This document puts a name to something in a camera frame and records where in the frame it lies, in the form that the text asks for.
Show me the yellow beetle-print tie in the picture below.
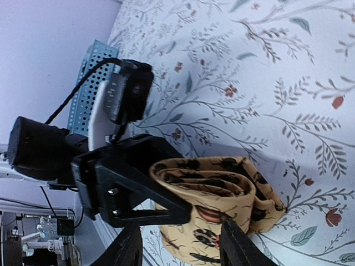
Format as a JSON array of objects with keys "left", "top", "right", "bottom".
[{"left": 149, "top": 157, "right": 287, "bottom": 265}]

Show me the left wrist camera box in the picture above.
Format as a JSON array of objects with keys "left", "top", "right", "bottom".
[{"left": 104, "top": 59, "right": 154, "bottom": 125}]

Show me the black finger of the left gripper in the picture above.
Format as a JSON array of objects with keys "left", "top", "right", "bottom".
[{"left": 71, "top": 134, "right": 191, "bottom": 227}]

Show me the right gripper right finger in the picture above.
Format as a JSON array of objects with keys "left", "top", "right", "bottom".
[{"left": 219, "top": 219, "right": 277, "bottom": 266}]

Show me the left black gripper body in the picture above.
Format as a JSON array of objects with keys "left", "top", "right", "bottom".
[{"left": 7, "top": 116, "right": 98, "bottom": 219}]

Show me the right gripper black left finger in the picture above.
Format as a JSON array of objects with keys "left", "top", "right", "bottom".
[{"left": 95, "top": 224, "right": 143, "bottom": 266}]

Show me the blue plastic basket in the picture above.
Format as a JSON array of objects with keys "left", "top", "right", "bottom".
[{"left": 67, "top": 40, "right": 119, "bottom": 136}]

